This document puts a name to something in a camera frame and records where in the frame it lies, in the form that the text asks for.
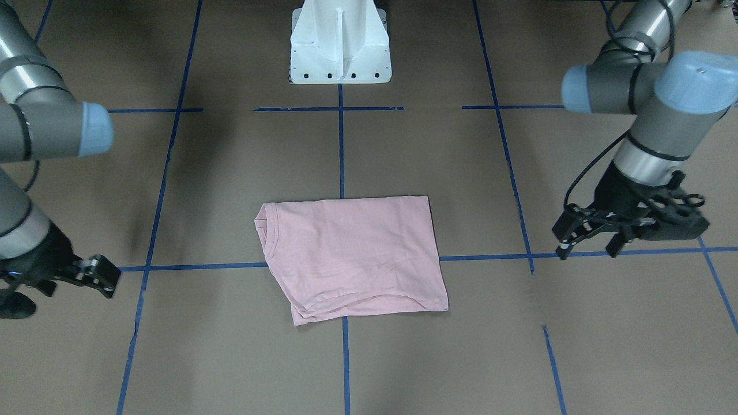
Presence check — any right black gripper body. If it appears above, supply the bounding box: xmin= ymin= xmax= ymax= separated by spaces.
xmin=1 ymin=223 xmax=81 ymax=319

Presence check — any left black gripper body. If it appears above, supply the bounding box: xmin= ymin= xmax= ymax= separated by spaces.
xmin=590 ymin=163 xmax=710 ymax=241

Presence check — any pink snoopy t-shirt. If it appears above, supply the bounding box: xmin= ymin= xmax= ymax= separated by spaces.
xmin=254 ymin=196 xmax=450 ymax=326

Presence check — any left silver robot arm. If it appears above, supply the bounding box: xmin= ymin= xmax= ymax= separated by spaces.
xmin=552 ymin=1 xmax=736 ymax=260

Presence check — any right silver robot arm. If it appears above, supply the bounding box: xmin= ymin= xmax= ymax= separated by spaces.
xmin=1 ymin=1 xmax=122 ymax=319

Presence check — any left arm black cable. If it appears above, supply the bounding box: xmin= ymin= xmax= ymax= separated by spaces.
xmin=563 ymin=0 xmax=676 ymax=212

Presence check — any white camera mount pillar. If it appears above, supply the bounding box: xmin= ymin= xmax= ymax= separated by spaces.
xmin=288 ymin=1 xmax=393 ymax=85

